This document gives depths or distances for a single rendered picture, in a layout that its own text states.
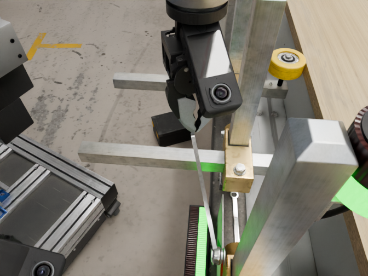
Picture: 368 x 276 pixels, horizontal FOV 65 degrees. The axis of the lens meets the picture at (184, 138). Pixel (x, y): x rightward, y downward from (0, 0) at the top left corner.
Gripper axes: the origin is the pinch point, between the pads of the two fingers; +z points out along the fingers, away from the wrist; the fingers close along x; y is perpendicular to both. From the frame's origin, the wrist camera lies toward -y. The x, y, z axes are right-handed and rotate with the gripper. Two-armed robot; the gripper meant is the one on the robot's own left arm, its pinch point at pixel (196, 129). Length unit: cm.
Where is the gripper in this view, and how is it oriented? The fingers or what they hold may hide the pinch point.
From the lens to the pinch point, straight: 46.8
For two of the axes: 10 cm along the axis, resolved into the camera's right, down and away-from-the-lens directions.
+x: -9.7, 2.0, -1.7
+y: -2.6, -7.4, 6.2
